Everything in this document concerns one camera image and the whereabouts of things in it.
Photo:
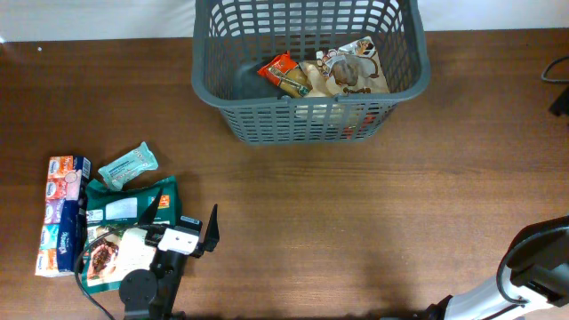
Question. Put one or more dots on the orange spaghetti pasta package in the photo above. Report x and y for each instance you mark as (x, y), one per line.
(327, 76)

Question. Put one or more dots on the green food pouch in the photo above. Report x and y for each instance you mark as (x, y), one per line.
(118, 247)

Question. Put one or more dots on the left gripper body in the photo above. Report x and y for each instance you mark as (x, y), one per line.
(151, 235)

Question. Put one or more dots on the beige dried mushroom bag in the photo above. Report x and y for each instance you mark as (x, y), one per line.
(340, 114)

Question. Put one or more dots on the mint green snack bar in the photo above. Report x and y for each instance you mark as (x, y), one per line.
(128, 167)

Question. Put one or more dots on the grey plastic lattice basket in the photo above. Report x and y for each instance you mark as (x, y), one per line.
(233, 39)

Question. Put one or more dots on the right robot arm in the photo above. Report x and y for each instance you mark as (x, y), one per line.
(532, 275)

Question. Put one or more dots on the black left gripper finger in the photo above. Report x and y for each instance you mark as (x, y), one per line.
(149, 214)
(211, 236)

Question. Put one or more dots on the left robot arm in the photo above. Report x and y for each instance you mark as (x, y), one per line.
(150, 293)

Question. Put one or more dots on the multicolour tissue pack bundle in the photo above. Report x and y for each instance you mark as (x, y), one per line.
(64, 230)

